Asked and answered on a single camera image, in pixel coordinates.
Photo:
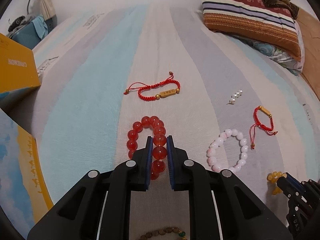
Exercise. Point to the striped folded quilt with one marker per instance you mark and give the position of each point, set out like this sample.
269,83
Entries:
251,19

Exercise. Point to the striped bed sheet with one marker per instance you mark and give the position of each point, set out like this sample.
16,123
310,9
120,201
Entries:
102,73

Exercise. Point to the floral pillow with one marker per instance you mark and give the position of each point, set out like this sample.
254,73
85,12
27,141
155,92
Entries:
277,55

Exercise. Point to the beige curtain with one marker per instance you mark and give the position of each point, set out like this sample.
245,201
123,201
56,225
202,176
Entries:
47,9

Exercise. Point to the wooden headboard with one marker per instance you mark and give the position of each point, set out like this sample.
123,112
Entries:
310,30

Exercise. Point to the yellow blue cardboard box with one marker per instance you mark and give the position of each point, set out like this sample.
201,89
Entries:
24,195

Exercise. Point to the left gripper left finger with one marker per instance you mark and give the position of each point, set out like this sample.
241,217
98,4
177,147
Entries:
133,174

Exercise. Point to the teal suitcase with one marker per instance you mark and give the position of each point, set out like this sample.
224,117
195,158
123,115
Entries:
28,30

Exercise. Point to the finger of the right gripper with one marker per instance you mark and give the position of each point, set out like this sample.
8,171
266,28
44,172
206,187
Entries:
290,185

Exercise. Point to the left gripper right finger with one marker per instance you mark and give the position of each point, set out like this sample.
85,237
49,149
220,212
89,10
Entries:
185,174

